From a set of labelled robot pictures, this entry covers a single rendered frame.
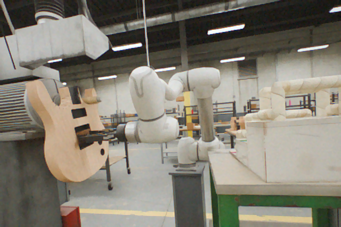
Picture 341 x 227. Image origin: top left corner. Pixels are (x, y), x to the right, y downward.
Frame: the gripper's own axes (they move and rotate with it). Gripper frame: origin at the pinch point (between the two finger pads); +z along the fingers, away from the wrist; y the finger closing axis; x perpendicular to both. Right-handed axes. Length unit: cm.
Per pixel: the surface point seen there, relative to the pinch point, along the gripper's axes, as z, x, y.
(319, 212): -109, -58, 26
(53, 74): 22.0, 30.8, 14.2
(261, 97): -70, 9, -3
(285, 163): -72, -9, -16
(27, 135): 24.9, 3.3, -4.7
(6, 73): 36.3, 32.1, 3.3
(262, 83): -470, 16, 1122
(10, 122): 36.1, 9.7, -1.7
